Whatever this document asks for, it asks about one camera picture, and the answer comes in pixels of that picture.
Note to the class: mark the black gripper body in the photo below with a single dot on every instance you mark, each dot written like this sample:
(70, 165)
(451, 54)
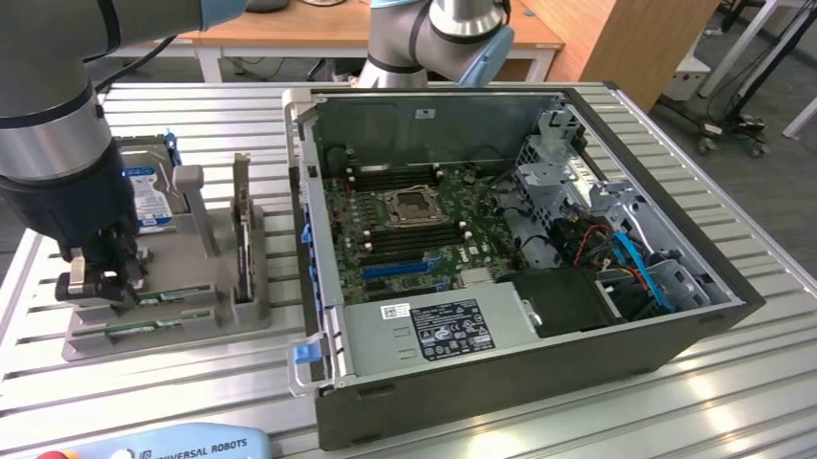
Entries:
(70, 205)

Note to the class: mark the green RAM stick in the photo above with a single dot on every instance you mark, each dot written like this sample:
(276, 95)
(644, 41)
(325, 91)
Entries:
(173, 297)
(160, 326)

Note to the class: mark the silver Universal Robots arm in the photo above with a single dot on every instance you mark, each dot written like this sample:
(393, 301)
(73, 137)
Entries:
(45, 95)

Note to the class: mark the black RAM slot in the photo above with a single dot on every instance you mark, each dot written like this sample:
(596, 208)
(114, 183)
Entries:
(416, 230)
(397, 173)
(419, 239)
(399, 179)
(421, 245)
(400, 184)
(396, 168)
(417, 234)

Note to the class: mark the hard disk with blue label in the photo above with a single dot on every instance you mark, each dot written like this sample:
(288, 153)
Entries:
(150, 191)

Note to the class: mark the grey parts rack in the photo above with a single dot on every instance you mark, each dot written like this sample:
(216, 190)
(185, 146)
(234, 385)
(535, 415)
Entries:
(217, 315)

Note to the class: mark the graphics card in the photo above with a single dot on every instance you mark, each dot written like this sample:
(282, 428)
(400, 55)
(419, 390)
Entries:
(242, 225)

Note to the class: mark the blue card retention clip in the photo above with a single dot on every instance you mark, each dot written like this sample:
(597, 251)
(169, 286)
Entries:
(304, 253)

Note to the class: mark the blue case latch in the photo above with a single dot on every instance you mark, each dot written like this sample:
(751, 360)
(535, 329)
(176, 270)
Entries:
(304, 355)

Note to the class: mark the teach pendant Universal Robots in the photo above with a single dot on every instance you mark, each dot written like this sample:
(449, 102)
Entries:
(160, 442)

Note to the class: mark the blue expansion slot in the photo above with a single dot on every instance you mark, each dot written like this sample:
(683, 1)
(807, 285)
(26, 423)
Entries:
(400, 271)

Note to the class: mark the black expansion slot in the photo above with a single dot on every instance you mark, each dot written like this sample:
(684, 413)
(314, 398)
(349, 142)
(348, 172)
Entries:
(400, 287)

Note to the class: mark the grey power supply with label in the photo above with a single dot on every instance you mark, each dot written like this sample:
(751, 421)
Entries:
(396, 344)

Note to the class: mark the CPU socket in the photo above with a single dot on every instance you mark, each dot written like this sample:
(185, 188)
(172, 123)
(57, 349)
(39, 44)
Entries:
(412, 206)

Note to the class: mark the small silver heat sink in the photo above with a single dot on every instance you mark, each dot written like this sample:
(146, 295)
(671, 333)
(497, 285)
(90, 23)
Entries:
(477, 277)

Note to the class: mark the green motherboard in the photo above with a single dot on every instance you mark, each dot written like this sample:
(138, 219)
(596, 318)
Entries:
(476, 205)

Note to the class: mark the silver metal disk bay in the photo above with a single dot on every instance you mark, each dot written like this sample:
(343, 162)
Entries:
(549, 186)

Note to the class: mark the black fan shroud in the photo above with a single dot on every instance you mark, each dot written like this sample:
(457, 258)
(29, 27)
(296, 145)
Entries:
(563, 301)

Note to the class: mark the black open PC case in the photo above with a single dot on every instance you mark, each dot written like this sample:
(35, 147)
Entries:
(575, 373)

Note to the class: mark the wooden cabinet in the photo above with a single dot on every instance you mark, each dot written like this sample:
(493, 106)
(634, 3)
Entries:
(639, 43)

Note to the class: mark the white box red dot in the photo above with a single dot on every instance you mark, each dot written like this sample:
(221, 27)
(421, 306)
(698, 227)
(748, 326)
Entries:
(688, 79)

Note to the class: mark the wooden desk white frame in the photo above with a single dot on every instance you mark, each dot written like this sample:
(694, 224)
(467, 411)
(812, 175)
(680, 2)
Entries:
(306, 28)

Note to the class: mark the white table frame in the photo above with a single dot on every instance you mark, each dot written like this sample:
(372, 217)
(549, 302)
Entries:
(735, 48)

